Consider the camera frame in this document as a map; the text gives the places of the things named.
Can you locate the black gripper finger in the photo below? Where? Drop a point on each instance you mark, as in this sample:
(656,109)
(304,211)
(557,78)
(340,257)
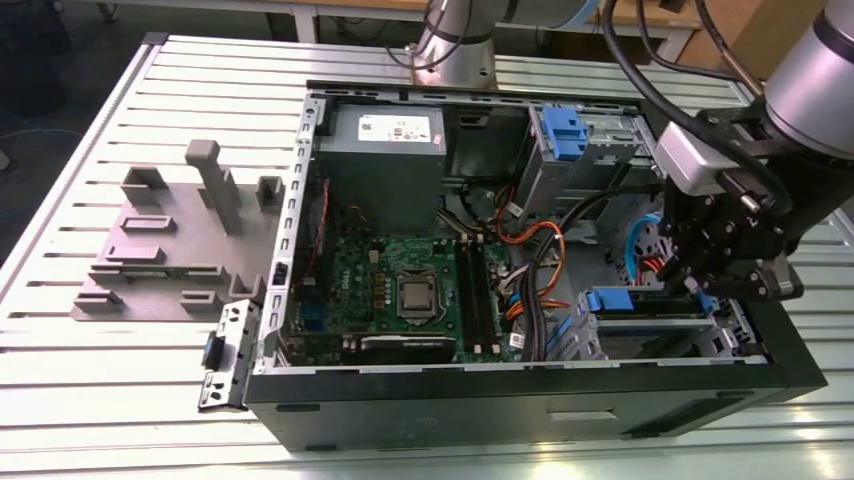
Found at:
(740,282)
(689,230)

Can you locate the hard disk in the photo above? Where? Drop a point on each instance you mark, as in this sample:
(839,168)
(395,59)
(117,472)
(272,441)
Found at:
(609,300)

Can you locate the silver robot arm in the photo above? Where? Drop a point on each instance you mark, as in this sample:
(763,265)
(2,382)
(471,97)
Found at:
(460,55)

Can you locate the metal disk bay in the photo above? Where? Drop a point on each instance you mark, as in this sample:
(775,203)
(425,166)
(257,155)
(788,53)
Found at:
(653,324)

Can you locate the metal optical drive cage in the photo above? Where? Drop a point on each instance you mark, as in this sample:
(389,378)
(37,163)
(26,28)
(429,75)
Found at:
(553,185)

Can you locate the blue plastic drive latch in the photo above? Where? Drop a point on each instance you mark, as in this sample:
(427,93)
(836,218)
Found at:
(563,135)

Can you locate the black RAM slot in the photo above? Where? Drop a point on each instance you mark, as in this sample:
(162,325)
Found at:
(468,295)
(485,295)

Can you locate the brown wooden cabinet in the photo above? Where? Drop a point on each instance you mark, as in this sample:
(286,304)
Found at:
(754,30)

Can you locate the CPU socket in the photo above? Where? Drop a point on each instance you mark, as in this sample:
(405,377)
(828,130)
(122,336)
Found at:
(419,274)

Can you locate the silver CPU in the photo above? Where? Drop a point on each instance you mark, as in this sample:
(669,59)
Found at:
(416,295)

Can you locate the grey power supply unit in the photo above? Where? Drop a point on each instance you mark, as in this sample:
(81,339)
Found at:
(380,190)

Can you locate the black PC case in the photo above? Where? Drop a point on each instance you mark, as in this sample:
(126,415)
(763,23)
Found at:
(467,410)

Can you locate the green motherboard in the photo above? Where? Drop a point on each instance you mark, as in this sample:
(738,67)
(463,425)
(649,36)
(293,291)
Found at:
(363,260)

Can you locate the black graphics card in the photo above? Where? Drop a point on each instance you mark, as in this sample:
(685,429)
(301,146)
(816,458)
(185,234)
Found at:
(400,347)

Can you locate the green RAM stick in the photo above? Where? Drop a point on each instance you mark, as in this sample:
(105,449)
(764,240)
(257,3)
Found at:
(166,274)

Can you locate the grey parts rack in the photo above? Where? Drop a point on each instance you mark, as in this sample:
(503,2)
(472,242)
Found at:
(166,300)

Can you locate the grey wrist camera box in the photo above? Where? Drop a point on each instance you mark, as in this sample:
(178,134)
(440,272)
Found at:
(687,160)

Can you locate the wooden desk white frame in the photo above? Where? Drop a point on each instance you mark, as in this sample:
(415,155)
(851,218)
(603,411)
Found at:
(667,25)
(304,27)

